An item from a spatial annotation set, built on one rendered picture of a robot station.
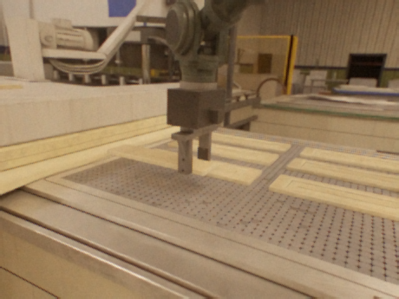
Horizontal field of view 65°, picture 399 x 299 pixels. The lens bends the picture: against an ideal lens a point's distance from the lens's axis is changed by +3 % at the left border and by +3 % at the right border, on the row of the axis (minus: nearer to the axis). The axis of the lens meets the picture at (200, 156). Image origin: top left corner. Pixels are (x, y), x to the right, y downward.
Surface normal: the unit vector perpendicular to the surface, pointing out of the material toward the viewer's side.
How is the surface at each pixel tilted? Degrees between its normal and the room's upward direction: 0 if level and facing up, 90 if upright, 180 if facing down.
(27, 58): 90
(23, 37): 90
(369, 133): 90
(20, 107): 90
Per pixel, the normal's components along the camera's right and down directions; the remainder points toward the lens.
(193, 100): -0.48, 0.23
